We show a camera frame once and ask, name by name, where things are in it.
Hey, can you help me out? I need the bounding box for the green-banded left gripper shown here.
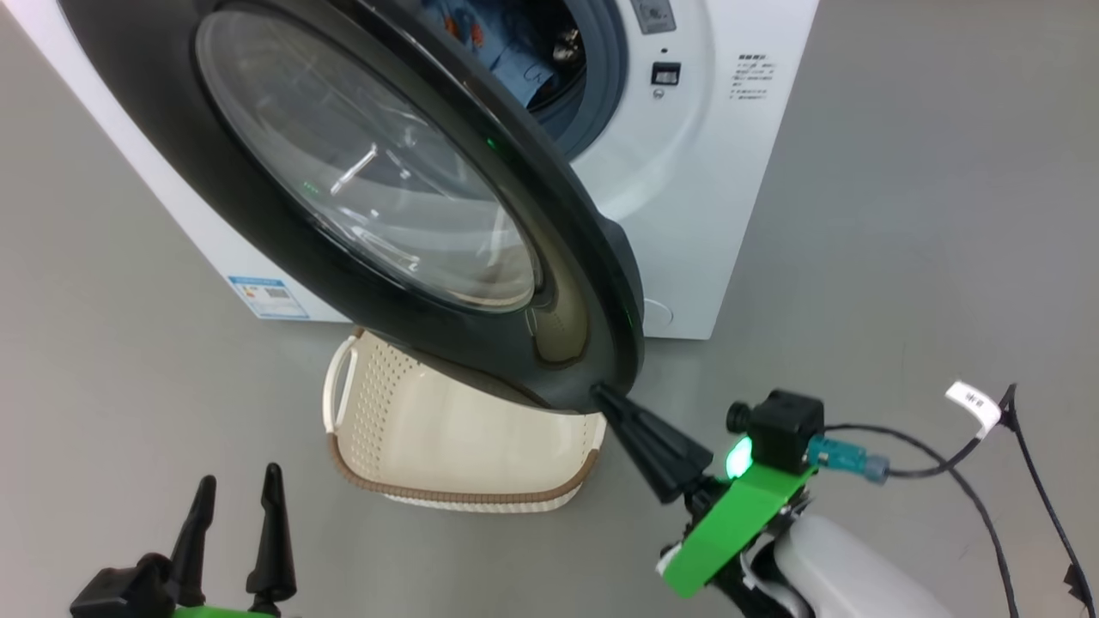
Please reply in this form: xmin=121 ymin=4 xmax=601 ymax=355
xmin=167 ymin=463 xmax=297 ymax=618

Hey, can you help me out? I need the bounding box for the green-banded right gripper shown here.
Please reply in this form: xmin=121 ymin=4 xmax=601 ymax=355
xmin=591 ymin=381 xmax=817 ymax=600

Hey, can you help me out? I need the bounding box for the black round glass washer door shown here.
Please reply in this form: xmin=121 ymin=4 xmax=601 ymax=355
xmin=60 ymin=0 xmax=647 ymax=413

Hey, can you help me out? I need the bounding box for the cream perforated laundry basket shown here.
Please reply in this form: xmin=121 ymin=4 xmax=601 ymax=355
xmin=323 ymin=329 xmax=609 ymax=514

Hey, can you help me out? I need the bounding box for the white front-load washing machine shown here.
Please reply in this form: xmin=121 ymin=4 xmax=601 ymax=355
xmin=0 ymin=0 xmax=821 ymax=341

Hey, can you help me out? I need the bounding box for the blue energy label sticker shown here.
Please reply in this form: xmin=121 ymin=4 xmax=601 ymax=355
xmin=228 ymin=275 xmax=311 ymax=321

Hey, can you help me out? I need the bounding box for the grey warning label strip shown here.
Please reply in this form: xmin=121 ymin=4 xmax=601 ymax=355
xmin=631 ymin=0 xmax=677 ymax=36

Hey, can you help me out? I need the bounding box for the teal right cable connector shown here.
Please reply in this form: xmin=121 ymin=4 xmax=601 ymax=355
xmin=807 ymin=434 xmax=892 ymax=485

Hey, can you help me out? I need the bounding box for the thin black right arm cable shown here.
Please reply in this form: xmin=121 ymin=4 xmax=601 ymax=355
xmin=823 ymin=422 xmax=1024 ymax=618

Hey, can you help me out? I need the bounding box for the white right cable tag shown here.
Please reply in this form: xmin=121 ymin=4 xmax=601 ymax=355
xmin=944 ymin=380 xmax=1004 ymax=435

